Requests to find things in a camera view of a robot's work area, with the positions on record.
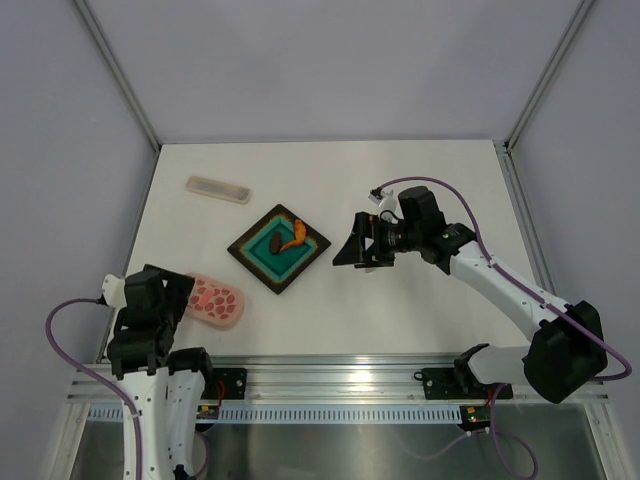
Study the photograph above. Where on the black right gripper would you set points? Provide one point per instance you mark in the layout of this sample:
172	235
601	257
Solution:
355	250

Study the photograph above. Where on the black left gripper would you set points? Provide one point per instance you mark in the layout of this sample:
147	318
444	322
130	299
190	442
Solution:
179	288

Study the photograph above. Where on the pink lunch box lid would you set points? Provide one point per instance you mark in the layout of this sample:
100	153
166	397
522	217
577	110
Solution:
214	295

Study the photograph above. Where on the pink lunch box base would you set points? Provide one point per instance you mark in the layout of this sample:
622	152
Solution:
223	321

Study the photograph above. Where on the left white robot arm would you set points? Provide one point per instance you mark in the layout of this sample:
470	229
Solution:
159	387

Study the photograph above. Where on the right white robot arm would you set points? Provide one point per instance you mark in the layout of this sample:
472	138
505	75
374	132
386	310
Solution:
563	351

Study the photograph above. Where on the orange fried chicken piece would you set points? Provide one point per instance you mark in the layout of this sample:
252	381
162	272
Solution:
299	235

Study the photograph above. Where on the brown meat patty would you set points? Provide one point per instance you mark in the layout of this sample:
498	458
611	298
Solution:
275	243

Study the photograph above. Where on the beige cutlery case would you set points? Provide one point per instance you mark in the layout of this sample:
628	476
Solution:
219	190

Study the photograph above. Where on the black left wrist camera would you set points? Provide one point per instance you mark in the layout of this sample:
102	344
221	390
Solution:
112	291

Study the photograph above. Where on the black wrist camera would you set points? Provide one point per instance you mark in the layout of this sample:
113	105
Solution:
112	291
412	206

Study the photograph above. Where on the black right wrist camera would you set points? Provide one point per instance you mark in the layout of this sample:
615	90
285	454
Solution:
412	206

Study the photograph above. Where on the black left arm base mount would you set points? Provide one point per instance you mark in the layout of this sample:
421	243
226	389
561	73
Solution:
231	383

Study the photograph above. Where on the aluminium mounting rail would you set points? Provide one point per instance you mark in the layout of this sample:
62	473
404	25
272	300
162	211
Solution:
334	379

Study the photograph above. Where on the white slotted cable duct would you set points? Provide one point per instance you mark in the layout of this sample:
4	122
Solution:
333	414

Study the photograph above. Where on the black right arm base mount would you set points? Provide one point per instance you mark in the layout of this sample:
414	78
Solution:
446	383

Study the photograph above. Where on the left aluminium frame post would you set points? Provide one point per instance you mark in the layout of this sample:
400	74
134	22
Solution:
106	53

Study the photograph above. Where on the aluminium frame post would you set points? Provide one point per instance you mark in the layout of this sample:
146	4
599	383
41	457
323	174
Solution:
106	53
551	69

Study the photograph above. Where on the right aluminium frame post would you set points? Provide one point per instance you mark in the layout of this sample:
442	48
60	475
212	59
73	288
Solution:
551	69

